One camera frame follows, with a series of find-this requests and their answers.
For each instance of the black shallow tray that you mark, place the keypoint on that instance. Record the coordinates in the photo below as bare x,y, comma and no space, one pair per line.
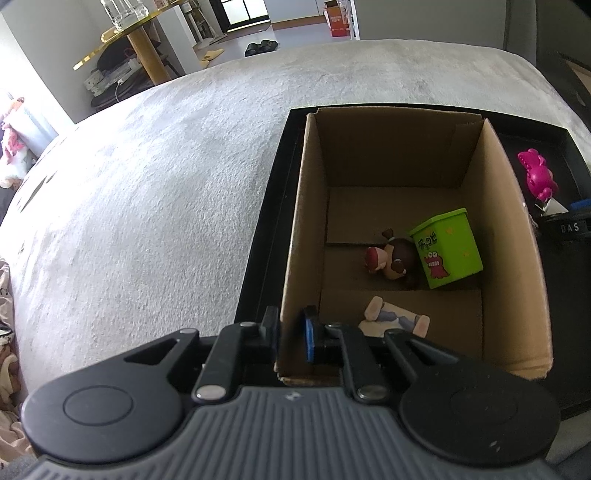
267,267

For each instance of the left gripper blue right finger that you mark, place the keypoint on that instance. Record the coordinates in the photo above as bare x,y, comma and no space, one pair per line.
321,343

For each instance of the orange cardboard box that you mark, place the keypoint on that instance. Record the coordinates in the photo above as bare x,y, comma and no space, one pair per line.
337,18

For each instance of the black framed board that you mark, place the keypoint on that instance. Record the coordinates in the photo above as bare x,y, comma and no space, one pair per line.
565,81

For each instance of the black slippers pair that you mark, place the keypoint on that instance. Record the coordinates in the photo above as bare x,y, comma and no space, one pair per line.
266,46

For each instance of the round gold side table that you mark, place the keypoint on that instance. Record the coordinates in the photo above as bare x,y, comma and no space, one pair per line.
177,32

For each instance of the brown dog figurine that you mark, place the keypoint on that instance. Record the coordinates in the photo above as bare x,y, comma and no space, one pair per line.
395,259

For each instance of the white charger plug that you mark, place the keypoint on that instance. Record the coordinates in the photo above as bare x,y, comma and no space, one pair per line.
551,207

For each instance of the pink bird toy figure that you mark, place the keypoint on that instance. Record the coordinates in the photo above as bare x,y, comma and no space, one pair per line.
539,177

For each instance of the clear glass jar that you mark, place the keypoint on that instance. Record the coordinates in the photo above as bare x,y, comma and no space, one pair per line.
124,13

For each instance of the green toy bin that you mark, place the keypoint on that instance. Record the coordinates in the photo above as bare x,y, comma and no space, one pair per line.
447,248

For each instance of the brown cardboard box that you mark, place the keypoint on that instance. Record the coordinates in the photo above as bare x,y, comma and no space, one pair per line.
367,169

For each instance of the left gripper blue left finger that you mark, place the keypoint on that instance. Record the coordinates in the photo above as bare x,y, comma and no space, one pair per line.
269,330

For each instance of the yellow slippers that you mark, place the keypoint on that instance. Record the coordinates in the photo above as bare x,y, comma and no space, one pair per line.
210,56

